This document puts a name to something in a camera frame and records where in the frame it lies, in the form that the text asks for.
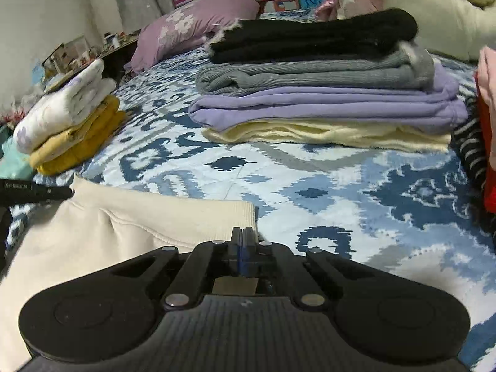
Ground red garment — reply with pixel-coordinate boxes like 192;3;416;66
475;81;496;214

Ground purple floral pillow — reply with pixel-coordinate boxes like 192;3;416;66
130;0;260;72

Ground cream padded coat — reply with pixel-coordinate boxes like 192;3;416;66
382;0;496;63

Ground black folded sweater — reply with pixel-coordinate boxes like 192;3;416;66
207;8;419;64

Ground white floral padded jacket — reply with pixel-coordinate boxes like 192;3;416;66
13;59;117;155

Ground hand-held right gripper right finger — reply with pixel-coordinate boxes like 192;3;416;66
243;228;373;311

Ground dark folding desk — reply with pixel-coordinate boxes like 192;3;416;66
41;41;140;86

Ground light yellow folded garment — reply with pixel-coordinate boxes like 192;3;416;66
29;95;122;165

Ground grey ribbed sweater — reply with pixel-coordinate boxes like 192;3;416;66
195;42;435;97

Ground cream lavender sequin sweatshirt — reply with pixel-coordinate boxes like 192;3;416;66
0;174;258;370

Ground black striped garment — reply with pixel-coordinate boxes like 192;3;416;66
449;97;489;210

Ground pale yellow folded garment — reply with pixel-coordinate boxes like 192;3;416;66
201;118;452;153

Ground pale curtain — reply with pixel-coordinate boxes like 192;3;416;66
104;0;183;39

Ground lavender folded sweatshirt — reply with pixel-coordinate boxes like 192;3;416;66
188;64;469;134

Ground desk clutter of small items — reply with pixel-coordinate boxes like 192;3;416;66
41;31;136;74

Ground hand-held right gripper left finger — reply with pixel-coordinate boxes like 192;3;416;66
104;227;244;311

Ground blue white patterned bedspread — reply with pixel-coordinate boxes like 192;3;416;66
0;8;496;372

